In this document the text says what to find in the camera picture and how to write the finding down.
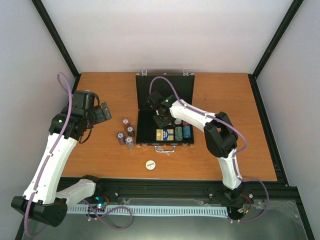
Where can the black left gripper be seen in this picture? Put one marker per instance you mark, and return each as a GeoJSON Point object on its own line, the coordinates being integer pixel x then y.
{"type": "Point", "coordinates": [101, 117]}

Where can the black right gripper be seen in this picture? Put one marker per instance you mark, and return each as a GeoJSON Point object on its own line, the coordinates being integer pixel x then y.
{"type": "Point", "coordinates": [160, 123]}

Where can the blue playing card deck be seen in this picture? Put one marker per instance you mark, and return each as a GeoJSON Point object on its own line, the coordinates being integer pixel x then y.
{"type": "Point", "coordinates": [168, 135]}

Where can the white poker chip stack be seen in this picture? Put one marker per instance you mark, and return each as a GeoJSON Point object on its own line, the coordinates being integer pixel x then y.
{"type": "Point", "coordinates": [177, 121]}

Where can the green poker chip stack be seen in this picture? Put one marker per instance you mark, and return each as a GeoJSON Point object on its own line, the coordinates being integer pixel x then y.
{"type": "Point", "coordinates": [178, 133]}

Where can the red poker chip stack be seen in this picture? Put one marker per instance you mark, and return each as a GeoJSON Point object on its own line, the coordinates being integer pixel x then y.
{"type": "Point", "coordinates": [184, 123]}

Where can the blue poker chip stack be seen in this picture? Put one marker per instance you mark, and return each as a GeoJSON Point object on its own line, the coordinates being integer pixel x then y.
{"type": "Point", "coordinates": [186, 131]}

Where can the red playing card deck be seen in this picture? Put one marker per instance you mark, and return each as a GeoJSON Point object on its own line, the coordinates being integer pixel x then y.
{"type": "Point", "coordinates": [159, 134]}

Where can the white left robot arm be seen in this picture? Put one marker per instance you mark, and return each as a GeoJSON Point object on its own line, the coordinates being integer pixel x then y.
{"type": "Point", "coordinates": [42, 201]}

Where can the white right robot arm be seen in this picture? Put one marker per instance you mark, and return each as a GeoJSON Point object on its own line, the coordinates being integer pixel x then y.
{"type": "Point", "coordinates": [219, 133]}

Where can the black poker set case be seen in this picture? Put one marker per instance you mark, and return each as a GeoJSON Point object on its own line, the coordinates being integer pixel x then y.
{"type": "Point", "coordinates": [165, 85]}

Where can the brown poker chip stack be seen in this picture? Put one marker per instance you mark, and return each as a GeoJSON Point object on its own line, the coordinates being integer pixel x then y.
{"type": "Point", "coordinates": [126, 123]}

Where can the purple poker chip stack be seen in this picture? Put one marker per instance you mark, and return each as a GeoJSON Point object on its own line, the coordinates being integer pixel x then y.
{"type": "Point", "coordinates": [121, 138]}

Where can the dark brown chip stack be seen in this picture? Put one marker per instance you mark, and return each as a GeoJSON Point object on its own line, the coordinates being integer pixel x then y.
{"type": "Point", "coordinates": [130, 131]}

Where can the clear wrapped chip stack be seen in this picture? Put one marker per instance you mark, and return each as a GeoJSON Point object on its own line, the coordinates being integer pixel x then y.
{"type": "Point", "coordinates": [130, 143]}

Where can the white dealer button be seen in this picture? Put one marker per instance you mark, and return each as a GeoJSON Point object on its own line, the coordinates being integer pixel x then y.
{"type": "Point", "coordinates": [150, 165]}

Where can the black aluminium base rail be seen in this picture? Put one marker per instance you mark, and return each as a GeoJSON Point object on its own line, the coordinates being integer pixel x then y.
{"type": "Point", "coordinates": [211, 192]}

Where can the light blue cable duct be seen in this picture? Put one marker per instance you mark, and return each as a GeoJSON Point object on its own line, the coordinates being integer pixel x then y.
{"type": "Point", "coordinates": [164, 211]}

